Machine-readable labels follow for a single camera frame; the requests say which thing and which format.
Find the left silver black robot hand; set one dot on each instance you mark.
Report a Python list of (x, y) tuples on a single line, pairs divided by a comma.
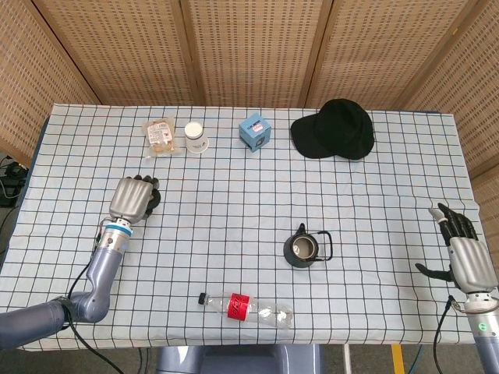
[(128, 198)]

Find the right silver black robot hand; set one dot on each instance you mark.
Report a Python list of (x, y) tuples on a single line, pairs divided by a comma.
[(471, 265)]

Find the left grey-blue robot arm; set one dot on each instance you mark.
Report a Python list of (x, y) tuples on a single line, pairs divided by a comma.
[(97, 288)]

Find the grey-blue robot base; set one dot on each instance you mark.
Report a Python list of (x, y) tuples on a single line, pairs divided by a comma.
[(234, 360)]

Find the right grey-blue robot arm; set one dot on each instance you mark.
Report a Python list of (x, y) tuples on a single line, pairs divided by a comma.
[(487, 343)]

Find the black kettle pot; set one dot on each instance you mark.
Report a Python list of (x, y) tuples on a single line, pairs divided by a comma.
[(290, 257)]

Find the packaged bread snack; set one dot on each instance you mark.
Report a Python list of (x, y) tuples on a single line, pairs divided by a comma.
[(161, 138)]

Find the white paper cup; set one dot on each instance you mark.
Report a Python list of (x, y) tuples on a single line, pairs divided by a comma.
[(196, 142)]

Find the blue checkered tablecloth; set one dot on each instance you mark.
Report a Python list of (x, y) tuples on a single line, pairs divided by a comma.
[(218, 187)]

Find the small blue cardboard box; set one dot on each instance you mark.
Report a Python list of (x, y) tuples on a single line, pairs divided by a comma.
[(253, 130)]

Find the white table leg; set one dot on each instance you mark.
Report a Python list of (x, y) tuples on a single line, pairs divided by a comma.
[(347, 360)]

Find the clear plastic bottle red label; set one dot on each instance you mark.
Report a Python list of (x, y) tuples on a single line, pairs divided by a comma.
[(253, 311)]

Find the black baseball cap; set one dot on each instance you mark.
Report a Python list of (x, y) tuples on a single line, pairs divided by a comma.
[(335, 132)]

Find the woven wooden folding screen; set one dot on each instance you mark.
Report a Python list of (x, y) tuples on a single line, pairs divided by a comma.
[(253, 50)]

